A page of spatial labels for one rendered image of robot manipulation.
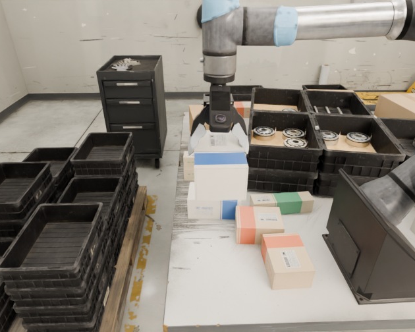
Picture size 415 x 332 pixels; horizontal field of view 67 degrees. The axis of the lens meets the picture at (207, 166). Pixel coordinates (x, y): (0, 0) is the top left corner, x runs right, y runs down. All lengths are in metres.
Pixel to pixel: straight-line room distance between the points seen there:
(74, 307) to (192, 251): 0.58
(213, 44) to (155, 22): 3.88
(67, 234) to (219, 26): 1.21
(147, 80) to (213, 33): 1.94
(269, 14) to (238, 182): 0.35
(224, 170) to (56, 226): 1.13
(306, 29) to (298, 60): 3.99
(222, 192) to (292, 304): 0.43
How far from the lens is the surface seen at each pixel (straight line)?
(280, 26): 0.69
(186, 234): 1.17
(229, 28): 0.68
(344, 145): 1.60
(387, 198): 1.04
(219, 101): 0.69
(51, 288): 1.41
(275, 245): 1.04
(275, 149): 1.27
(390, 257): 0.96
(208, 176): 0.70
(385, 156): 1.36
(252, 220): 1.12
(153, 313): 1.83
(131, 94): 2.65
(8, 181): 2.16
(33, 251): 1.59
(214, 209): 1.20
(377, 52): 5.23
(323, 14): 0.84
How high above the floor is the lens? 1.49
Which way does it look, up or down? 31 degrees down
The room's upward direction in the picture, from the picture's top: straight up
